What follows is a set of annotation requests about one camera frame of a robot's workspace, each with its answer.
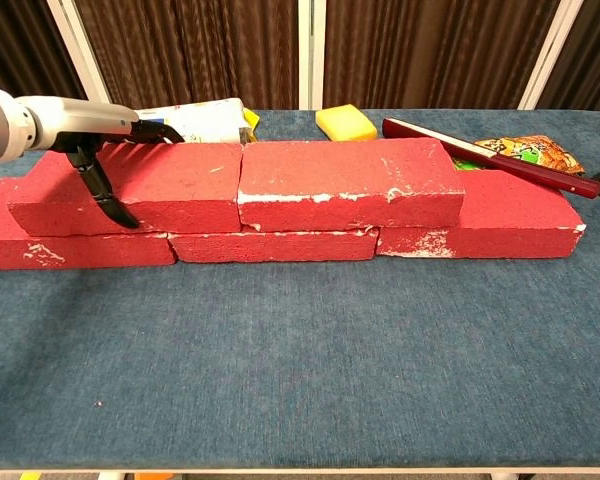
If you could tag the left black-fingered robot hand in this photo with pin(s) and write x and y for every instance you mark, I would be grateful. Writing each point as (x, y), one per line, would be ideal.
(80, 120)

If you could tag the red foam brick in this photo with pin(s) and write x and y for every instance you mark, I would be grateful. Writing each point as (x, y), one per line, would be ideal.
(340, 175)
(270, 247)
(180, 185)
(80, 252)
(520, 215)

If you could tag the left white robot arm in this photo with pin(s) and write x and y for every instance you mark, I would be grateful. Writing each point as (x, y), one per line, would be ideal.
(0, 125)

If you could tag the brown pleated curtain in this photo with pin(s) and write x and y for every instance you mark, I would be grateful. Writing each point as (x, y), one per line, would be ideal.
(20, 45)
(195, 50)
(590, 55)
(430, 50)

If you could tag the white tissue pack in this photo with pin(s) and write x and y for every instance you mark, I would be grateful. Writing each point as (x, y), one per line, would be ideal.
(210, 122)

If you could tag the yellow flat packet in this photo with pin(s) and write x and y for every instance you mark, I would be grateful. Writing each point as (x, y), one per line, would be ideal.
(250, 120)

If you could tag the yellow sponge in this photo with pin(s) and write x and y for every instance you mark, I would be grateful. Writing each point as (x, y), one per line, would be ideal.
(345, 122)

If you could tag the blue table cloth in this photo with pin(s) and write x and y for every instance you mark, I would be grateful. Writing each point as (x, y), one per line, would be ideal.
(300, 350)

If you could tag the yellow floor tape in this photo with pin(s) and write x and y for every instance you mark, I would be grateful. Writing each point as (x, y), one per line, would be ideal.
(30, 476)

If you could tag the dark red folded fan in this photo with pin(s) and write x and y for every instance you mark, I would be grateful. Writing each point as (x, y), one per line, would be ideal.
(530, 172)

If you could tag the orange green snack bag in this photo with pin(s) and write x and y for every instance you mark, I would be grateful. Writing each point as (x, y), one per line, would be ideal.
(540, 150)

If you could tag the white partition post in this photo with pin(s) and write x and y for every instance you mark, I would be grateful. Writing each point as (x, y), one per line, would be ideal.
(80, 55)
(550, 55)
(311, 50)

